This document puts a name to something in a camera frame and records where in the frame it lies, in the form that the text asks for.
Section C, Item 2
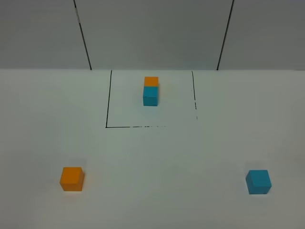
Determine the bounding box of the blue template block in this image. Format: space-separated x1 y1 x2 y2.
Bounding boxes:
143 86 159 106

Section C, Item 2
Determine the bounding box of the orange template block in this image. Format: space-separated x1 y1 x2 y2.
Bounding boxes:
144 76 159 87

